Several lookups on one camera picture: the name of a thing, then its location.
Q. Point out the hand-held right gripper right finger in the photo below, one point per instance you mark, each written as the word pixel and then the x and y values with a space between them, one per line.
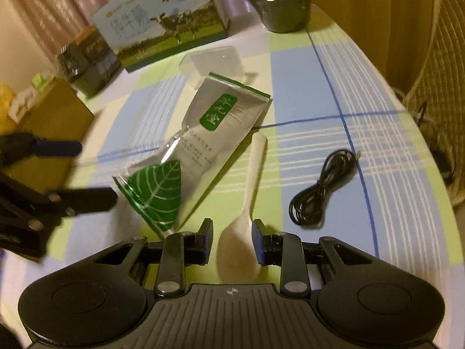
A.
pixel 258 240

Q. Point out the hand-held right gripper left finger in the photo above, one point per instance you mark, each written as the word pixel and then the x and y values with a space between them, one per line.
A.
pixel 207 238

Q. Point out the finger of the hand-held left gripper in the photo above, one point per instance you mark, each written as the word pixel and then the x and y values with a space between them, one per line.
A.
pixel 58 148
pixel 90 198

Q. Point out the white plastic spoon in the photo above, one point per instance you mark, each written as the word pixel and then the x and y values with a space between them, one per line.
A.
pixel 239 247

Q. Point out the brown cardboard box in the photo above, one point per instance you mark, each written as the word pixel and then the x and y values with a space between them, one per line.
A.
pixel 54 116

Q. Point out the silver pouch with green leaf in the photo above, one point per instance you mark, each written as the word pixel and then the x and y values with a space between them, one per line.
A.
pixel 210 127

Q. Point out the desktop with checked tablecloth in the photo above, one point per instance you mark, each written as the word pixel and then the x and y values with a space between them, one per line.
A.
pixel 319 116

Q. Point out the white cardboard insert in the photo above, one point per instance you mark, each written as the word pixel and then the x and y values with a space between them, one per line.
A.
pixel 23 105

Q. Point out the yellow bag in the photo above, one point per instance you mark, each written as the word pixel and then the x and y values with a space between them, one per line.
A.
pixel 6 109

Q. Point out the small green boxes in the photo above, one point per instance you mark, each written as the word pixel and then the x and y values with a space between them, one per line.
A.
pixel 43 83

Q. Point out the dark rectangular gift box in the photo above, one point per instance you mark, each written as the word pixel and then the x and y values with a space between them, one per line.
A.
pixel 90 63

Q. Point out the blue milk carton gift box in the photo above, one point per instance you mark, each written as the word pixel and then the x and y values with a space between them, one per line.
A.
pixel 160 25

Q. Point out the clear plastic container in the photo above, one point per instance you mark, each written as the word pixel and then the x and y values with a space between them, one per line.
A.
pixel 214 63

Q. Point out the dark round gift container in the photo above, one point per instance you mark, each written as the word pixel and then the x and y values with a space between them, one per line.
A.
pixel 283 3

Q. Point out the wooden wardrobe door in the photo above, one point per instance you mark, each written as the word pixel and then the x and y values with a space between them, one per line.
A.
pixel 363 25

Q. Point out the chair with quilted cover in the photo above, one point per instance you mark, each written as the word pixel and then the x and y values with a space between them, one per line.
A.
pixel 443 80

